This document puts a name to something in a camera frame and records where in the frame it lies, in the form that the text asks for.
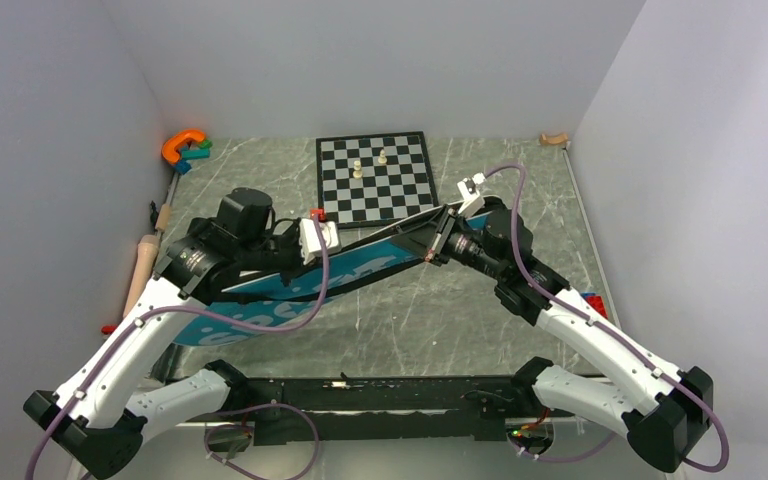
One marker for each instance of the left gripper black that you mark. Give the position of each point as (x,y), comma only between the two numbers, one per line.
(286,275)

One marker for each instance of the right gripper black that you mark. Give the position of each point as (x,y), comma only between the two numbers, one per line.
(449,220)

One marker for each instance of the blue racket cover bag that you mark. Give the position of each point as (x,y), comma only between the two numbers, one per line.
(331,272)

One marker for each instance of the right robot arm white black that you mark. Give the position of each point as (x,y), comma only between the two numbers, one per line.
(665,413)

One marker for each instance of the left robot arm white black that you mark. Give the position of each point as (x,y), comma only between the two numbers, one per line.
(98,416)

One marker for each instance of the wooden pin toy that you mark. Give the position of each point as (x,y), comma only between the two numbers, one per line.
(146,254)

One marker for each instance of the orange green toy blocks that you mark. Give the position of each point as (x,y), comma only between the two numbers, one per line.
(184,147)

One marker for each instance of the colourful toy brick stack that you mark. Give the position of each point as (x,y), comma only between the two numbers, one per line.
(597,302)

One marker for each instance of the white chess piece left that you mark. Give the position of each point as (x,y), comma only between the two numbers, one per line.
(357,169)

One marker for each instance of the black white chessboard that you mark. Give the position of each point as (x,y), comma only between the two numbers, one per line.
(404,187)

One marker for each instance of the small wooden piece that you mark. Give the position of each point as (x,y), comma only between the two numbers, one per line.
(561,139)

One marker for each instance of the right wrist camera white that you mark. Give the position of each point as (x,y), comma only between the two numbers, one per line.
(472,199)

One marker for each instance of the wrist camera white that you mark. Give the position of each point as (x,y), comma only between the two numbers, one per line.
(472,199)
(316,236)

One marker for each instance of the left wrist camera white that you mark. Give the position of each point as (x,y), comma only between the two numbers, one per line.
(316,236)

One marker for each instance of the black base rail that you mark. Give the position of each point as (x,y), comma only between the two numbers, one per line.
(481,408)

